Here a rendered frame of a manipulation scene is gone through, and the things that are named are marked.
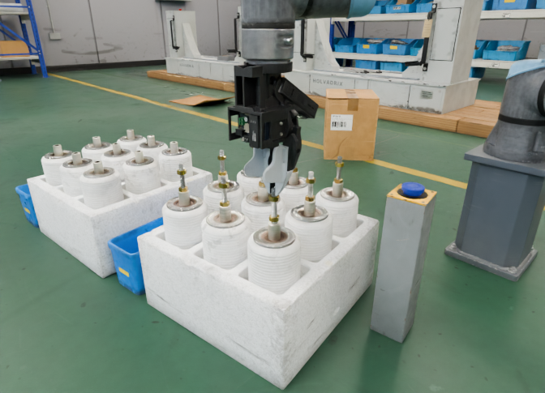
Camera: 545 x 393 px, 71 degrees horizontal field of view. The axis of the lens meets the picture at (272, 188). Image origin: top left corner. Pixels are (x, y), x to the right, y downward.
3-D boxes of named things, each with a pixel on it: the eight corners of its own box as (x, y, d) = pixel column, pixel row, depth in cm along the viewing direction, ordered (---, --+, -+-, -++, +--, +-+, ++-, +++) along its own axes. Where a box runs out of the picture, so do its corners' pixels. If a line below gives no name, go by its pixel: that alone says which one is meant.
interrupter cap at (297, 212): (323, 206, 80) (323, 202, 80) (332, 222, 73) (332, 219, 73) (287, 207, 79) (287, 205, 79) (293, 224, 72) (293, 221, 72)
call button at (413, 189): (405, 190, 73) (405, 179, 72) (426, 194, 70) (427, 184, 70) (396, 196, 70) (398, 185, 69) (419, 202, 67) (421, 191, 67)
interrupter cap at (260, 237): (244, 241, 67) (244, 238, 66) (268, 224, 72) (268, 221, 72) (281, 254, 63) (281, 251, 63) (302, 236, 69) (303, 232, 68)
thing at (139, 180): (152, 209, 119) (145, 154, 112) (171, 218, 114) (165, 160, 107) (124, 219, 113) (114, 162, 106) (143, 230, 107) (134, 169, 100)
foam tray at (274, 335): (253, 237, 118) (251, 182, 111) (372, 283, 96) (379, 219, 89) (147, 304, 89) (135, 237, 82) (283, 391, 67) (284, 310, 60)
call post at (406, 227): (382, 310, 87) (400, 184, 75) (413, 324, 83) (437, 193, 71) (369, 329, 81) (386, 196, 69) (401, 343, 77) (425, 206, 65)
